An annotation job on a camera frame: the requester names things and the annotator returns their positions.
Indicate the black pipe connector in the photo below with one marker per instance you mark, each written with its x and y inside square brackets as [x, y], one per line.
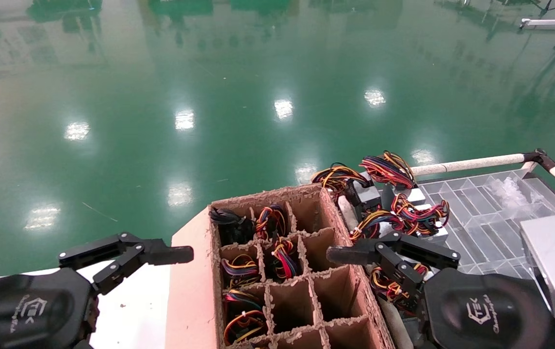
[539, 157]

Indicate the short white pipe stub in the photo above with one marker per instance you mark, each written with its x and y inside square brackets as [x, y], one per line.
[529, 166]

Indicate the clear plastic compartment tray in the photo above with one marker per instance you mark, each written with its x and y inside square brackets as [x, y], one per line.
[481, 228]

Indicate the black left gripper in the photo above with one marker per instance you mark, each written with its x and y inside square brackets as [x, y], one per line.
[30, 310]

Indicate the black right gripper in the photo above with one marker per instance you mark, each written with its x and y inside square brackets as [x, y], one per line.
[486, 315]

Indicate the brown cardboard divider box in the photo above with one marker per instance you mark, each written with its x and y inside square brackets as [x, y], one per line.
[316, 252]

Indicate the long white frame pipe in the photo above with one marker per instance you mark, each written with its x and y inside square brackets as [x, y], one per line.
[471, 164]

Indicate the white metal base bar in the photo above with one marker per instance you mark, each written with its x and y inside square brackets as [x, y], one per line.
[544, 22]

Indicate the crumpled clear plastic wrap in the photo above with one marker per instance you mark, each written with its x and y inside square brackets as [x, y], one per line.
[510, 191]

